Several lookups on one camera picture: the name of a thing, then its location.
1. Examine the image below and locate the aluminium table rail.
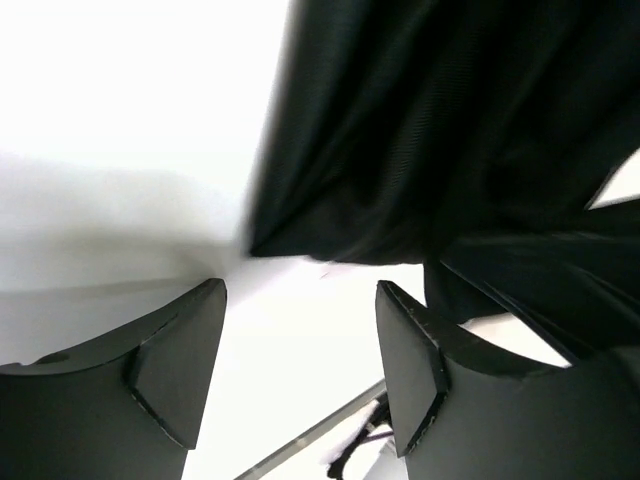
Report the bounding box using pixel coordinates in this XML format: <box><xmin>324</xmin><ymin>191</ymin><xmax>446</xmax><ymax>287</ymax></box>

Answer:
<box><xmin>236</xmin><ymin>379</ymin><xmax>386</xmax><ymax>480</ymax></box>

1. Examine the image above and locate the black skirt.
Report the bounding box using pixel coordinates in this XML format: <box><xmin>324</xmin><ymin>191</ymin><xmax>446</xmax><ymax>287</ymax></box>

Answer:
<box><xmin>249</xmin><ymin>1</ymin><xmax>639</xmax><ymax>360</ymax></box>

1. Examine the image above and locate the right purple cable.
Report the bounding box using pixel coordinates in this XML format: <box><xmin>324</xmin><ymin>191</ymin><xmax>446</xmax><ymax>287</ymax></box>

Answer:
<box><xmin>327</xmin><ymin>394</ymin><xmax>396</xmax><ymax>479</ymax></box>

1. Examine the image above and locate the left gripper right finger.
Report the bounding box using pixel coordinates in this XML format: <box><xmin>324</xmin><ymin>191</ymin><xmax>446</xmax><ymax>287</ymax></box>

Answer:
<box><xmin>375</xmin><ymin>281</ymin><xmax>639</xmax><ymax>480</ymax></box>

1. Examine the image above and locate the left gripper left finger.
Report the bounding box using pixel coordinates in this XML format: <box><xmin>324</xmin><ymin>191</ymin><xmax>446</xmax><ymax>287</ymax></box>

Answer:
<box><xmin>1</xmin><ymin>279</ymin><xmax>227</xmax><ymax>480</ymax></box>

